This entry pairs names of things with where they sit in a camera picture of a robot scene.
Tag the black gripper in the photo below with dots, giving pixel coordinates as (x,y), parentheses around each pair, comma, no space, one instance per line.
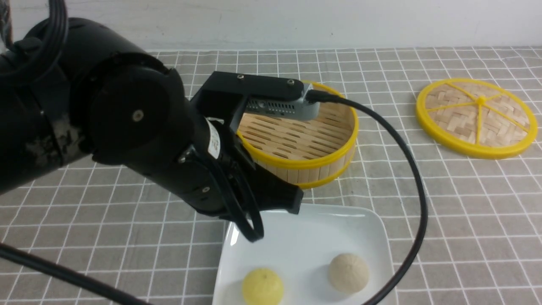
(220,179)

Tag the yellow steamed bun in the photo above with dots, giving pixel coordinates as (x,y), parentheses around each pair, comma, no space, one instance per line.
(262,286)

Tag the white steamed bun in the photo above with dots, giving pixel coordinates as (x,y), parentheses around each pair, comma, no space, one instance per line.
(348,273)

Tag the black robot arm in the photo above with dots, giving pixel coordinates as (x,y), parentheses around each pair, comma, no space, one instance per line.
(108,98)

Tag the white square plate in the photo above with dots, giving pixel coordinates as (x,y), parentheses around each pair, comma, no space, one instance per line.
(299,249)

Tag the bamboo steamer basket yellow rim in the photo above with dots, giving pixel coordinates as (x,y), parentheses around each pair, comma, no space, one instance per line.
(304,153)

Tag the grey checkered tablecloth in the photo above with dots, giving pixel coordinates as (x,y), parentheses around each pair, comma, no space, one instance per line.
(483,241)

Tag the bamboo steamer lid yellow rim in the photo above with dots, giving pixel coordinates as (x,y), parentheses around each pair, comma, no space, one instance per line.
(476,118)

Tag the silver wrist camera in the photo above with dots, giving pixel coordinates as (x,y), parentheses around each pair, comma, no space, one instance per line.
(299,109)

